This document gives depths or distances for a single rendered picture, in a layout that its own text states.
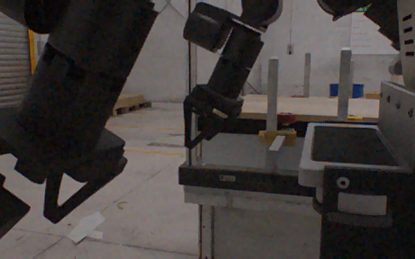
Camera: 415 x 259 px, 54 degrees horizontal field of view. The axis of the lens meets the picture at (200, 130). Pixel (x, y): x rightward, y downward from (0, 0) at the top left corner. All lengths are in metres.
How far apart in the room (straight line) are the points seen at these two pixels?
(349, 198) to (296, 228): 1.59
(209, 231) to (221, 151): 0.39
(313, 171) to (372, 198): 0.05
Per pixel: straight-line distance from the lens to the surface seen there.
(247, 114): 1.76
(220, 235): 2.01
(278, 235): 1.96
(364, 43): 8.70
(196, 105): 0.63
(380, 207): 0.35
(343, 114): 1.54
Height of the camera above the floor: 1.13
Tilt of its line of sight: 10 degrees down
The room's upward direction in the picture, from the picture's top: straight up
